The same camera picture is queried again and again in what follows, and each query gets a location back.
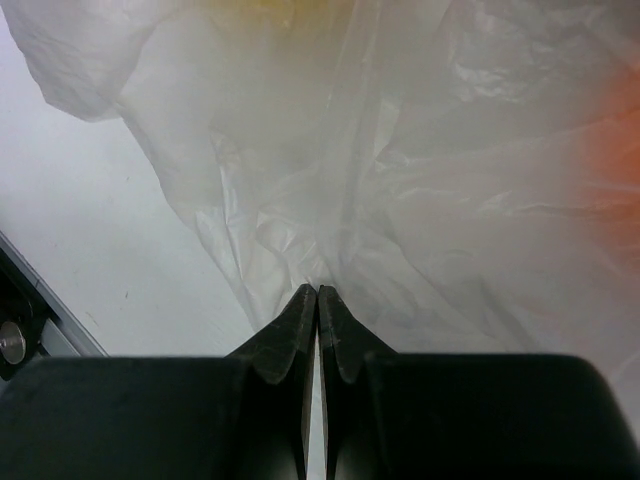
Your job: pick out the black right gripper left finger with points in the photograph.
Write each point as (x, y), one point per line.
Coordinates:
(242, 416)

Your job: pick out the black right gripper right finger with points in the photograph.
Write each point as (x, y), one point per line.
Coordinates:
(391, 415)

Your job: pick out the translucent printed plastic bag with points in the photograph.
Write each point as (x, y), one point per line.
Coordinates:
(421, 156)

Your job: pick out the orange fake fruit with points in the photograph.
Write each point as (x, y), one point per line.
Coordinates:
(609, 162)

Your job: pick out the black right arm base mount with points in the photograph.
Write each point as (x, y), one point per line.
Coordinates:
(24, 313)

